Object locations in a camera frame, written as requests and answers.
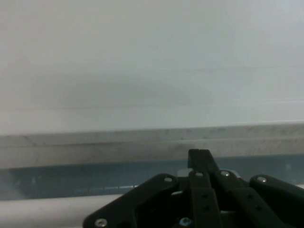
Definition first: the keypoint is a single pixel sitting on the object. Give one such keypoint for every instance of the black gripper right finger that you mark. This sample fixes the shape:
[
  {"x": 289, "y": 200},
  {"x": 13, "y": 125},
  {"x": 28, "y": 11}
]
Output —
[{"x": 256, "y": 204}]

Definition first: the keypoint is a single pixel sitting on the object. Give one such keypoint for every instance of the grey metal rail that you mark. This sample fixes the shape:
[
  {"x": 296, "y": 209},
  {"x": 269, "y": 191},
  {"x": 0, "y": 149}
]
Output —
[{"x": 95, "y": 149}]

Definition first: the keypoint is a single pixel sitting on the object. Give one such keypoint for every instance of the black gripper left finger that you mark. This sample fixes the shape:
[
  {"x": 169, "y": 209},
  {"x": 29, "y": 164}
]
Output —
[{"x": 154, "y": 202}]

